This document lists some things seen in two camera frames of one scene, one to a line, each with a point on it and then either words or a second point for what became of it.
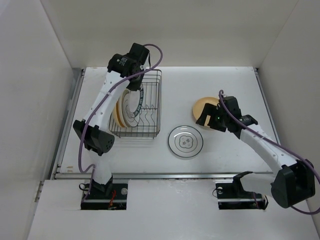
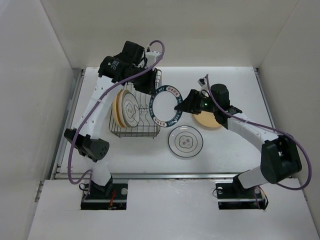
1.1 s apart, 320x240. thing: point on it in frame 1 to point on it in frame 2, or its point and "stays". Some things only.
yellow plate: [116, 115] stays
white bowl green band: [131, 102] to [162, 103]
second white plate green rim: [129, 120] stays
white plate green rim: [185, 141] stays
